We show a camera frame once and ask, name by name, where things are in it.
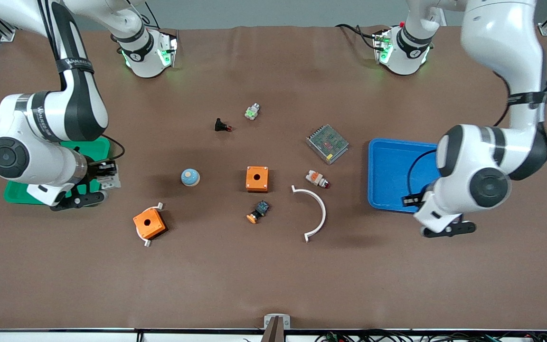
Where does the green plastic tray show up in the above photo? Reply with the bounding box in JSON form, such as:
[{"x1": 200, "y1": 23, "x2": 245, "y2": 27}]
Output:
[{"x1": 3, "y1": 135, "x2": 112, "y2": 205}]

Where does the grey circuit breaker red switch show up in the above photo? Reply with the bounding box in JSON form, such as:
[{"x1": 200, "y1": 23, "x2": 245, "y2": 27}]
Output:
[{"x1": 104, "y1": 164, "x2": 122, "y2": 190}]

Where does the orange-capped black push button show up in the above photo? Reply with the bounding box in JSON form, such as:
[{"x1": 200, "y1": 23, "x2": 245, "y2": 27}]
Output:
[{"x1": 246, "y1": 200, "x2": 270, "y2": 224}]

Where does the white half-ring pipe clamp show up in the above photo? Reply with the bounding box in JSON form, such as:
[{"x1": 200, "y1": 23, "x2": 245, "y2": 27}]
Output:
[
  {"x1": 291, "y1": 185, "x2": 327, "y2": 243},
  {"x1": 138, "y1": 202, "x2": 166, "y2": 248}
]

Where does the blue round dome buzzer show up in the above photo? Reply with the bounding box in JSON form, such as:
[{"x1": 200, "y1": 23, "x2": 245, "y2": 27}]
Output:
[{"x1": 180, "y1": 168, "x2": 201, "y2": 187}]

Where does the black cable bundle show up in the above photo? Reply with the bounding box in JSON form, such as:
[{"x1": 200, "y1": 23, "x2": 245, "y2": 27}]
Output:
[{"x1": 314, "y1": 329, "x2": 547, "y2": 342}]

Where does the orange button box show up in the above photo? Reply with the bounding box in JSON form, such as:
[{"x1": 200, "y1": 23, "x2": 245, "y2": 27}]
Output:
[
  {"x1": 245, "y1": 166, "x2": 270, "y2": 193},
  {"x1": 132, "y1": 207, "x2": 167, "y2": 240}
]

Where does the grey metal bracket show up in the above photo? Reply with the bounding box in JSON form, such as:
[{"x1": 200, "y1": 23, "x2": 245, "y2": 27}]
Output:
[{"x1": 264, "y1": 313, "x2": 292, "y2": 330}]

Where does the dark camera pole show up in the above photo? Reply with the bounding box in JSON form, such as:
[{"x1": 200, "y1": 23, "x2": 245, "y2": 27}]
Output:
[{"x1": 260, "y1": 317, "x2": 287, "y2": 342}]

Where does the brown table cover mat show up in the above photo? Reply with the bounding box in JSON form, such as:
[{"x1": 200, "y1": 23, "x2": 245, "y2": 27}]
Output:
[{"x1": 0, "y1": 25, "x2": 547, "y2": 331}]

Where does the black velcro cable strap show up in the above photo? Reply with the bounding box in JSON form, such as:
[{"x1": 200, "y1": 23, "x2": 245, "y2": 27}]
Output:
[
  {"x1": 57, "y1": 56, "x2": 94, "y2": 75},
  {"x1": 508, "y1": 90, "x2": 547, "y2": 107},
  {"x1": 29, "y1": 92, "x2": 52, "y2": 141}
]

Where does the blue plastic tray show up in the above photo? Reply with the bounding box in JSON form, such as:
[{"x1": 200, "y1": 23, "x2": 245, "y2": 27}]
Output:
[{"x1": 368, "y1": 138, "x2": 445, "y2": 213}]

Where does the red push button switch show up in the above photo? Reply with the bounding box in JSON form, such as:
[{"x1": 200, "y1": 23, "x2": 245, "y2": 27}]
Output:
[{"x1": 305, "y1": 170, "x2": 330, "y2": 190}]

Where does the white table edge rail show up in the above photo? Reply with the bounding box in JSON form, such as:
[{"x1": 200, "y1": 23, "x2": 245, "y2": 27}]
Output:
[{"x1": 0, "y1": 328, "x2": 547, "y2": 342}]

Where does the metal mesh power supply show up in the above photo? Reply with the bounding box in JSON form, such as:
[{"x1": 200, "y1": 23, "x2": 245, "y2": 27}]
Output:
[{"x1": 306, "y1": 124, "x2": 349, "y2": 165}]

